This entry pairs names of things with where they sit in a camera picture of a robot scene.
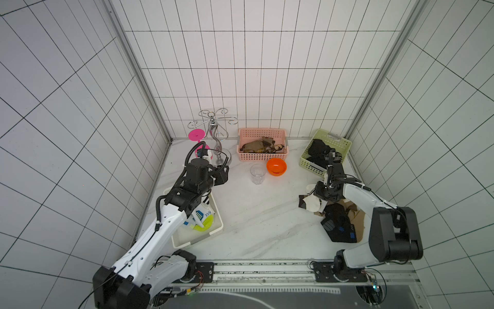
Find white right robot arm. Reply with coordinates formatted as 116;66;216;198
313;150;423;280

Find orange plastic bowl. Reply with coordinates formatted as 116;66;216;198
266;158;288;176

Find white sock neon yellow toe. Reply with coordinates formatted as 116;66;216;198
184;205;215;232

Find green perforated plastic basket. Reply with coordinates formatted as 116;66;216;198
299;129;352;177

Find pink perforated plastic basket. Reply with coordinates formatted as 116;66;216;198
237;127;289;162

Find brown tan striped sock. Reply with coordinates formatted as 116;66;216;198
345;202;365;243

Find white sock navy stripes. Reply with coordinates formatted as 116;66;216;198
298;184;327;215

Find chrome glass holder stand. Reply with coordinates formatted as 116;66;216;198
187;108;238;166

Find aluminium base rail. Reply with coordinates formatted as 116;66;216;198
111;259;416;294

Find brown tan knit sock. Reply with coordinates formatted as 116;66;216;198
239;136;285;154

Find clear plastic cup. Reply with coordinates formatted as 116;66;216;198
250;164;267;185

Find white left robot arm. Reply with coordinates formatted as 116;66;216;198
91;142;230;308

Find pink plastic wine glass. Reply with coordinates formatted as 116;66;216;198
188;129;206;157

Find black sock blue squares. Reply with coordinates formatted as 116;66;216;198
320;203;357;243

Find white perforated plastic basket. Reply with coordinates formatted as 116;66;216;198
172;193;224;249

